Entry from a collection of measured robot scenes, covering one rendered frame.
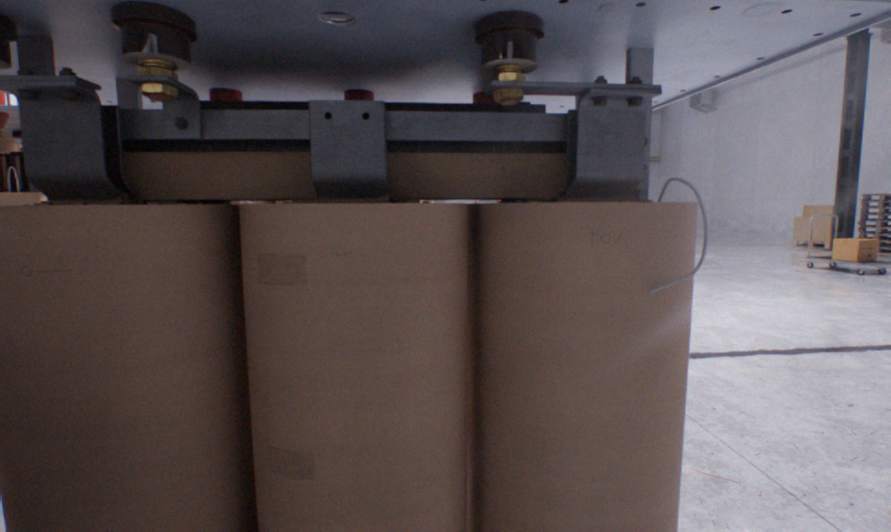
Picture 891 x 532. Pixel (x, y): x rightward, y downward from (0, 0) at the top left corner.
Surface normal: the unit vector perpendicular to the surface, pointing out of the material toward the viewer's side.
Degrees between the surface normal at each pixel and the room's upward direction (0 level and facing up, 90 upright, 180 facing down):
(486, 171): 90
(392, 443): 90
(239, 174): 90
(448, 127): 90
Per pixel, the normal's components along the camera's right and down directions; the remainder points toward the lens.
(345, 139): 0.08, 0.11
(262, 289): -0.53, 0.10
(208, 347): 0.90, 0.04
